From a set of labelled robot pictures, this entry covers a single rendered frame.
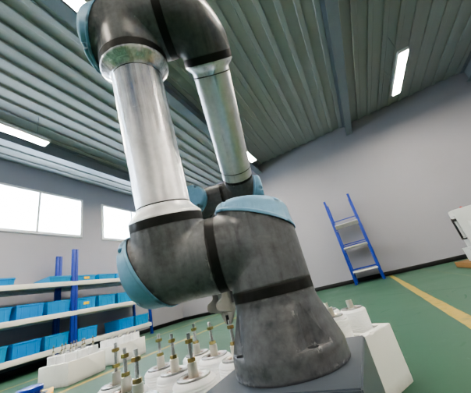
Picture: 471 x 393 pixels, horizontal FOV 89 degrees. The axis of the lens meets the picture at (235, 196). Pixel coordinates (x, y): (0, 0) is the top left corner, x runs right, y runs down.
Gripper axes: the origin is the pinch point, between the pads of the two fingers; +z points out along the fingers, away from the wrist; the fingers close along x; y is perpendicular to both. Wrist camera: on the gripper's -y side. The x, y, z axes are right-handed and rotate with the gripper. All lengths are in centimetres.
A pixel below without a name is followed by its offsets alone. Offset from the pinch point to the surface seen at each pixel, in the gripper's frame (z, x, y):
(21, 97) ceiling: -362, -338, 56
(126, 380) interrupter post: 7.1, -13.7, 22.7
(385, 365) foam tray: 26, 14, -47
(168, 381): 10.0, -10.2, 14.4
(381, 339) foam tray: 19, 15, -50
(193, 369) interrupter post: 7.6, -0.5, 12.7
